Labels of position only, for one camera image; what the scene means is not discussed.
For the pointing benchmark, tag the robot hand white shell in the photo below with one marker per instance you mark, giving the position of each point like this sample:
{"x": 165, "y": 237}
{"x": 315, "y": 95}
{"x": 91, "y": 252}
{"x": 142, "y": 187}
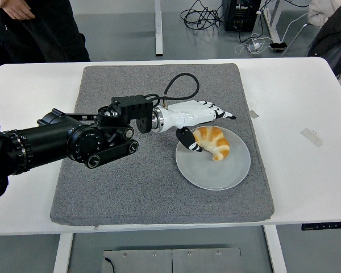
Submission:
{"x": 190, "y": 112}

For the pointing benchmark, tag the person's hand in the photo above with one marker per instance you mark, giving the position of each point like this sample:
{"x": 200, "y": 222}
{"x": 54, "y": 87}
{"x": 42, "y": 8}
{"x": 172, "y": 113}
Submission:
{"x": 17, "y": 8}

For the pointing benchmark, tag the golden croissant bread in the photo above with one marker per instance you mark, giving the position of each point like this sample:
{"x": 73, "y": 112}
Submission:
{"x": 216, "y": 142}

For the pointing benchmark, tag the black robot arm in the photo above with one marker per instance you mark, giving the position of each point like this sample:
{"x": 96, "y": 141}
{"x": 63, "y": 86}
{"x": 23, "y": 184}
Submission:
{"x": 45, "y": 139}

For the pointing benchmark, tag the pale blue-grey round plate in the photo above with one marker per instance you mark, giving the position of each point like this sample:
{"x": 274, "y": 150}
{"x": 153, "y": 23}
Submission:
{"x": 216, "y": 173}

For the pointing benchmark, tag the grey metal plate with screws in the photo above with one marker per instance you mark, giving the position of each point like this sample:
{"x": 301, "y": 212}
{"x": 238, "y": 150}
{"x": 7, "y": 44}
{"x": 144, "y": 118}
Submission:
{"x": 147, "y": 263}

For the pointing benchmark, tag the person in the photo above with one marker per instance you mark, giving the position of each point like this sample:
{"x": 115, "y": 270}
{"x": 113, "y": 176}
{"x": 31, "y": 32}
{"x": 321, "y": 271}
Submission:
{"x": 45, "y": 34}

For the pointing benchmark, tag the small grey tape piece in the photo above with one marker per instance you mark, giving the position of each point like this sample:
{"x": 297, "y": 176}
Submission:
{"x": 254, "y": 113}

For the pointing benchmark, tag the white background desk leg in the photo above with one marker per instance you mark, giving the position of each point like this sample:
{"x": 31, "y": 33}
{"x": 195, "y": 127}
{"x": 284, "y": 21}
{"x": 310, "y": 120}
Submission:
{"x": 158, "y": 28}

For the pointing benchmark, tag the grey speckled table mat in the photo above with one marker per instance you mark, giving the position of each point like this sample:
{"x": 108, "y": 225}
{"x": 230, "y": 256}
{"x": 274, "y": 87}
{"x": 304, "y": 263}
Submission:
{"x": 159, "y": 199}

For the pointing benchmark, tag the black phone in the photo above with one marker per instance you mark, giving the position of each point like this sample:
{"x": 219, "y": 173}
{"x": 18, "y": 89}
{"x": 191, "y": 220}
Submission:
{"x": 278, "y": 47}

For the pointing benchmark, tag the black computer box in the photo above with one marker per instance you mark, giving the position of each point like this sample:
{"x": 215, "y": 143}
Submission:
{"x": 241, "y": 14}

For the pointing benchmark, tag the chair with dark jacket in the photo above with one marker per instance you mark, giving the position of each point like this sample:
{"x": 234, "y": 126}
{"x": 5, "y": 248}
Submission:
{"x": 332, "y": 42}

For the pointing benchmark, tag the white table leg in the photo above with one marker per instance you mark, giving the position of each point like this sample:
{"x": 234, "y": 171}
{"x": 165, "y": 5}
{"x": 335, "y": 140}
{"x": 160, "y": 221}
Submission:
{"x": 63, "y": 253}
{"x": 274, "y": 250}

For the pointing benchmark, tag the cream white garment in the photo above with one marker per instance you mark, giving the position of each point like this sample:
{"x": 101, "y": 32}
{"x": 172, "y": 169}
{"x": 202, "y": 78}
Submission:
{"x": 321, "y": 12}

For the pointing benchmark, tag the black table height control panel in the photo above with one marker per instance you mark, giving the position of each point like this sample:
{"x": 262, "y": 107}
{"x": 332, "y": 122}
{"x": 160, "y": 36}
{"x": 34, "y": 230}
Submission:
{"x": 326, "y": 226}

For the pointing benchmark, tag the white slanted desk frame leg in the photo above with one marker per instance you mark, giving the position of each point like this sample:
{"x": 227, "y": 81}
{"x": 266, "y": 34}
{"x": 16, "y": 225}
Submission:
{"x": 274, "y": 25}

